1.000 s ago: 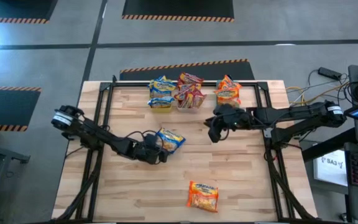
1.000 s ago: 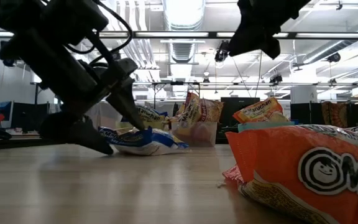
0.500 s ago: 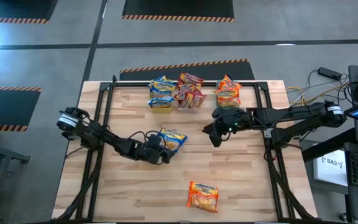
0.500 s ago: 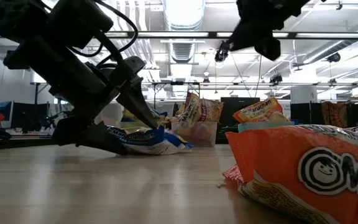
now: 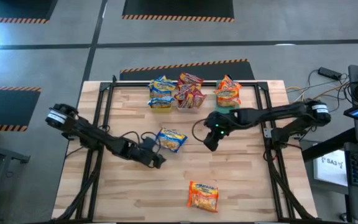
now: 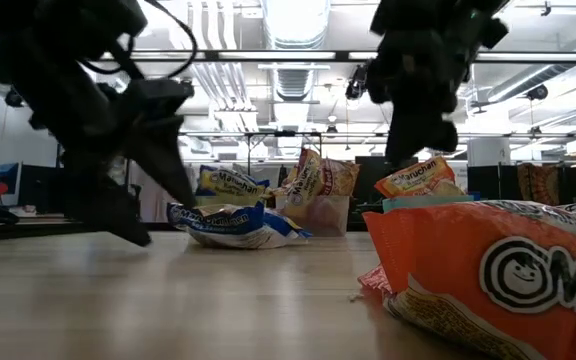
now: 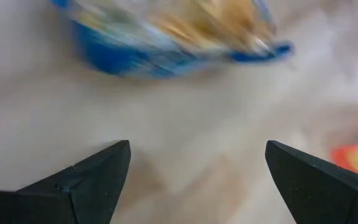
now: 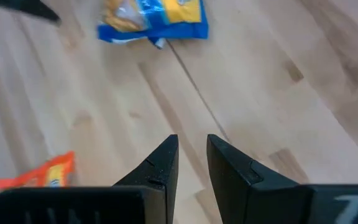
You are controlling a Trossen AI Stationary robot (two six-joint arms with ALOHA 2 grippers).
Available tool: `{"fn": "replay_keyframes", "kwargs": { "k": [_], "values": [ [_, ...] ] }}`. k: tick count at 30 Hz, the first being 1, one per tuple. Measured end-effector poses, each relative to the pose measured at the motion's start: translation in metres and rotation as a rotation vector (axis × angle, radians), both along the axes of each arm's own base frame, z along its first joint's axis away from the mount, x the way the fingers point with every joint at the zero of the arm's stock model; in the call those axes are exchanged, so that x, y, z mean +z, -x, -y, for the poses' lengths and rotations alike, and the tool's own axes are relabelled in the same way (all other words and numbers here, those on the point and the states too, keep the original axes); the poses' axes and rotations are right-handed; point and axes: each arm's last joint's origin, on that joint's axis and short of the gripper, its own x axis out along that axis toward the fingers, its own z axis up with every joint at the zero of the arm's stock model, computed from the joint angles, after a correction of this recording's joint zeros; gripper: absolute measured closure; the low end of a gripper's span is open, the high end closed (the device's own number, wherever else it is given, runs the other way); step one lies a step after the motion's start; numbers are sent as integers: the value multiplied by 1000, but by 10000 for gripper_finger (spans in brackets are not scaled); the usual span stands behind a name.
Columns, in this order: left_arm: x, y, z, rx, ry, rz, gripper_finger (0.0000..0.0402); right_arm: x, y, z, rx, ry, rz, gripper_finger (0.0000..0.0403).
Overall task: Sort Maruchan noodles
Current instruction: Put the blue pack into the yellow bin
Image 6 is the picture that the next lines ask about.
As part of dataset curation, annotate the orange Maruchan noodle pack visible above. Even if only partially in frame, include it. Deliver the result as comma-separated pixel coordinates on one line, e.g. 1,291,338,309
356,198,576,360
373,156,458,199

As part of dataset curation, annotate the blue monitor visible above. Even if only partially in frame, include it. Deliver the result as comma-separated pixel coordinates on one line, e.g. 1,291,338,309
0,162,22,197

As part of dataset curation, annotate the black aluminium extrusion frame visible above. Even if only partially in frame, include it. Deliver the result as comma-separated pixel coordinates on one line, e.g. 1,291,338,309
0,218,192,244

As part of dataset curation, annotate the black left camera cable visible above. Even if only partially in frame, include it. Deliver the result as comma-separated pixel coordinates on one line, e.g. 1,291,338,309
80,0,199,80

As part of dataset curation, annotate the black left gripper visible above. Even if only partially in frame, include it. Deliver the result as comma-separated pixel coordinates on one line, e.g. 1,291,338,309
27,77,198,247

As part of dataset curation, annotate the black partition panel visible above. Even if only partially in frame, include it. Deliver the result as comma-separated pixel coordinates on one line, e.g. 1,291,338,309
20,164,67,214

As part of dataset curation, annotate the clear plastic container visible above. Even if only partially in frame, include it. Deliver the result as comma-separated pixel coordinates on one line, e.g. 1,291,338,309
275,194,351,238

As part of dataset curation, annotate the blue Maruchan noodle pack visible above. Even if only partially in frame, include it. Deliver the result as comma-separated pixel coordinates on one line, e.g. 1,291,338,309
195,164,272,199
166,201,313,250

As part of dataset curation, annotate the black partition wall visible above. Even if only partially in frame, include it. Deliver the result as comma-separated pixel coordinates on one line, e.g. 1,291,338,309
466,163,576,204

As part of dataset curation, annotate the green plastic container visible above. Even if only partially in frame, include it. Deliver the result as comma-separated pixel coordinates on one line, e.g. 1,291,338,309
381,194,475,214

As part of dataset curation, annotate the ceiling air vent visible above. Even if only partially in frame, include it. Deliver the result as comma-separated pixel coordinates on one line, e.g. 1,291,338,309
276,68,310,102

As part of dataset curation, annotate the white curtain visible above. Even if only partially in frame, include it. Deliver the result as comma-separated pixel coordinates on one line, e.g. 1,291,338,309
127,162,199,224

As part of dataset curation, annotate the black monitor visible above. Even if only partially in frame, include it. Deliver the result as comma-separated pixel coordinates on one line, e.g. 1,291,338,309
350,155,419,224

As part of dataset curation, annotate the patterned tapestry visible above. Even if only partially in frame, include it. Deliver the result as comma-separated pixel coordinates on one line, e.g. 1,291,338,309
516,162,567,202

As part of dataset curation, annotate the black ceiling spotlight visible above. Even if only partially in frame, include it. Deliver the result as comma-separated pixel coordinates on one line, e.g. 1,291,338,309
525,83,550,101
4,88,25,109
345,64,370,100

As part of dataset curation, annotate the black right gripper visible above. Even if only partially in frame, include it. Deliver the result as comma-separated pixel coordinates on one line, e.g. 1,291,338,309
365,29,474,167

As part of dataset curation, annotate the black ceiling light track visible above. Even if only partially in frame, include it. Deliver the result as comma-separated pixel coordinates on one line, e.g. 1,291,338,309
0,48,576,65

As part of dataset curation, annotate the red Maruchan noodle pack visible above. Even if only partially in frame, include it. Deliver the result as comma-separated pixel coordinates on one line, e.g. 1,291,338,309
270,147,325,217
320,158,361,198

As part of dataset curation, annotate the yellow plastic container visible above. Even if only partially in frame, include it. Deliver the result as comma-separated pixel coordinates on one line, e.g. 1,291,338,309
195,194,264,209

